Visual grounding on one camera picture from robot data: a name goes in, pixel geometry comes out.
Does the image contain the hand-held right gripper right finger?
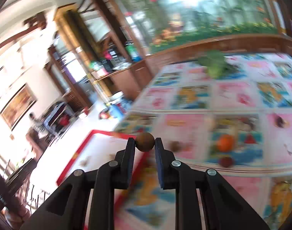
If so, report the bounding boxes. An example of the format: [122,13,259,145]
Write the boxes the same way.
[154,138,271,230]

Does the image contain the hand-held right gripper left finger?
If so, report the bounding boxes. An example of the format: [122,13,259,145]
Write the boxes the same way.
[20,138,137,230]

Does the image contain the red and white box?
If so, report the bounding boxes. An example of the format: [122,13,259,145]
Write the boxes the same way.
[57,129,147,186]

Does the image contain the red date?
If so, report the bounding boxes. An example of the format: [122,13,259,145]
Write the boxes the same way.
[219,156,234,168]
[275,115,286,128]

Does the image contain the large orange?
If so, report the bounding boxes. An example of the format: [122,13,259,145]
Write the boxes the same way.
[216,135,235,152]

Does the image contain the wooden sideboard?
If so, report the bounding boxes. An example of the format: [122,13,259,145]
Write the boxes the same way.
[90,59,159,101]

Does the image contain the printed fruit tablecloth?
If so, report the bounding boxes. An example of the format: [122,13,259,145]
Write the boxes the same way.
[114,53,292,230]

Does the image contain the green and blue bottle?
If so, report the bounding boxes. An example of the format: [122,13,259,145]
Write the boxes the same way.
[125,43,143,62]

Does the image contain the green leafy vegetable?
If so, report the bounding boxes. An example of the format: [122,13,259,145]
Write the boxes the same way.
[197,50,236,79]

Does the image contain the framed wall painting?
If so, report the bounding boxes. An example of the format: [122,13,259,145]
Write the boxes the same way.
[0,83,38,131]

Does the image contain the garden wall poster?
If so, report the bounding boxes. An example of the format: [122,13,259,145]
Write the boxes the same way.
[103,0,280,53]

